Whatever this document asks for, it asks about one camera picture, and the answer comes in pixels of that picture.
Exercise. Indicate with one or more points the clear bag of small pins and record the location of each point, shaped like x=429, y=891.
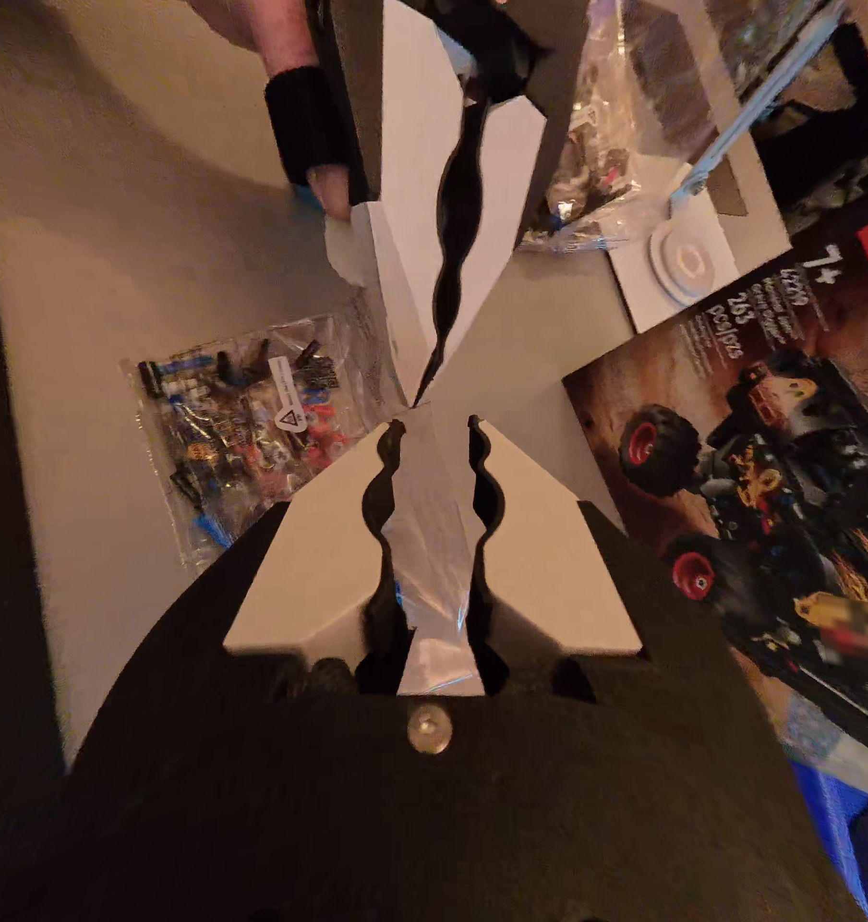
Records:
x=225, y=432

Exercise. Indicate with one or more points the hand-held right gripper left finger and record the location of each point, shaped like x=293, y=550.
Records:
x=311, y=576

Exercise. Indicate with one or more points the clear bag of toy pieces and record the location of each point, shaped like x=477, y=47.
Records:
x=607, y=108

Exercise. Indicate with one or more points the grey desk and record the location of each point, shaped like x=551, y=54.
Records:
x=117, y=216

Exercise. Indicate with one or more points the dark toy truck box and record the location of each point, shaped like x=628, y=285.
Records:
x=657, y=389

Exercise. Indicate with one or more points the white sign stand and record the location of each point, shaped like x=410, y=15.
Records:
x=657, y=288

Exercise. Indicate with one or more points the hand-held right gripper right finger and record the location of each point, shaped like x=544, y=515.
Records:
x=556, y=576

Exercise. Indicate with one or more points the person's left hand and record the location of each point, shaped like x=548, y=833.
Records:
x=261, y=29

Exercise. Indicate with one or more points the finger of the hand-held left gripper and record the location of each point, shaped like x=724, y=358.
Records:
x=509, y=158
x=412, y=144

